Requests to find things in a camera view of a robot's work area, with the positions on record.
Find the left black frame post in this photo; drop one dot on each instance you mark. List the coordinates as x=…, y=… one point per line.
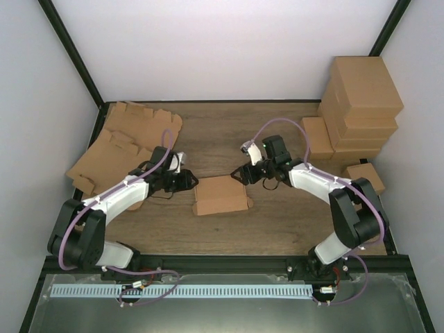
x=61, y=31

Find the black frame post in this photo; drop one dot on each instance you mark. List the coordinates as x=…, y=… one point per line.
x=389, y=27
x=61, y=31

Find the right black frame post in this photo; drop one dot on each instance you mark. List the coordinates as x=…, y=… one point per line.
x=389, y=27

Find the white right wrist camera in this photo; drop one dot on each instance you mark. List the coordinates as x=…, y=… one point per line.
x=251, y=150

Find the black aluminium frame rail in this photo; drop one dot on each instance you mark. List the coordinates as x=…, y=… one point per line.
x=296, y=266

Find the cardboard box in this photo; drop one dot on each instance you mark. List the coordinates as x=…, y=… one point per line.
x=221, y=194

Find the flat cardboard blank stack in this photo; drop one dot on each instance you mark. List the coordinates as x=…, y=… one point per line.
x=142, y=124

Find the small folded box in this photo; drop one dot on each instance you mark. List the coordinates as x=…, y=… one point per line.
x=366, y=171
x=320, y=147

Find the small folded box front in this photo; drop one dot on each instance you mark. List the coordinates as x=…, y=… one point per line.
x=366, y=171

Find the small folded box left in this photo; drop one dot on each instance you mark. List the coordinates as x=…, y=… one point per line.
x=320, y=147

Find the top large folded box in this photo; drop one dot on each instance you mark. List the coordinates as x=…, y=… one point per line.
x=364, y=88

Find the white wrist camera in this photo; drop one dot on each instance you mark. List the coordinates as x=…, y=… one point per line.
x=177, y=161
x=251, y=150

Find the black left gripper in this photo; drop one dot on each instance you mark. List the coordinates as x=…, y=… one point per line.
x=186, y=182

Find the light blue slotted cable duct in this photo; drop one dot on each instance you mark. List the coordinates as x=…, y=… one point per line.
x=278, y=291

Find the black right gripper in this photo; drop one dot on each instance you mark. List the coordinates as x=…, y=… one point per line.
x=245, y=171

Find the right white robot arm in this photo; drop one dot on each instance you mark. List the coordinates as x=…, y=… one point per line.
x=357, y=214

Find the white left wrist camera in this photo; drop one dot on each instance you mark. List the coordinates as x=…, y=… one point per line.
x=177, y=161

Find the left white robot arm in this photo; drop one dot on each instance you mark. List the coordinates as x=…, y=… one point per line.
x=78, y=237

